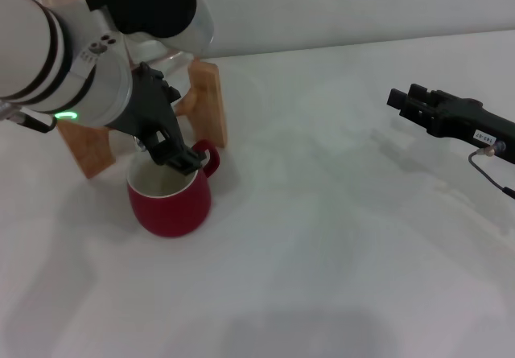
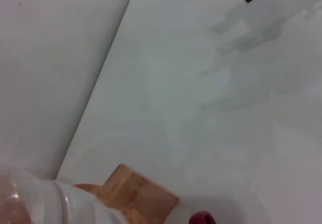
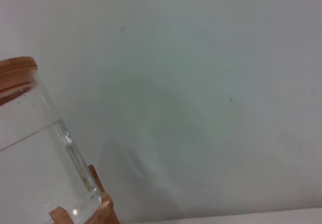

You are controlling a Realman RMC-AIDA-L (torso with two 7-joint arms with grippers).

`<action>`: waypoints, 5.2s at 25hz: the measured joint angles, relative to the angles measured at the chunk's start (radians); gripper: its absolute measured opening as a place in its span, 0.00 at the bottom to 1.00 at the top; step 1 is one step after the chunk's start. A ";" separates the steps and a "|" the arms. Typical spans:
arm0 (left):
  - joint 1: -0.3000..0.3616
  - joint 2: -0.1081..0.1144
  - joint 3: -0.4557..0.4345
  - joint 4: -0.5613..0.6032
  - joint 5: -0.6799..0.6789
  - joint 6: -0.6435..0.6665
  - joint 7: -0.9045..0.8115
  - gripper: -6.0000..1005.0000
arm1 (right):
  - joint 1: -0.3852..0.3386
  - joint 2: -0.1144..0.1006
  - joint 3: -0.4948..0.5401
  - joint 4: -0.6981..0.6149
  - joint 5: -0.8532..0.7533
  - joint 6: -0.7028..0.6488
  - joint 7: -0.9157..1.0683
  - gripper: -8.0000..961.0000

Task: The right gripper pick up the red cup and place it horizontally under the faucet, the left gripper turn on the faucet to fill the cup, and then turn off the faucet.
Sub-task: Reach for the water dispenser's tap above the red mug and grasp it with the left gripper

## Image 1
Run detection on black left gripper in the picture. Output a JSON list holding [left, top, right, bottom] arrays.
[[102, 61, 207, 178]]

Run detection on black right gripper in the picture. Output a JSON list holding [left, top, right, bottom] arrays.
[[385, 83, 515, 157]]

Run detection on red ceramic cup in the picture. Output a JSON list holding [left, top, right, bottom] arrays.
[[126, 139, 221, 238]]

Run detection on wooden dispenser stand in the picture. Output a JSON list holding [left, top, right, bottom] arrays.
[[56, 58, 229, 180]]

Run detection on clear glass water dispenser jar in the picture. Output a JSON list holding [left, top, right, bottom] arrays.
[[39, 0, 195, 108]]

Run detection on right gripper cable with connector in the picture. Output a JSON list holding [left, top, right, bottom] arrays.
[[468, 142, 515, 200]]

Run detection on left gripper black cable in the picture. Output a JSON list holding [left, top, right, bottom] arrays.
[[0, 100, 60, 134]]

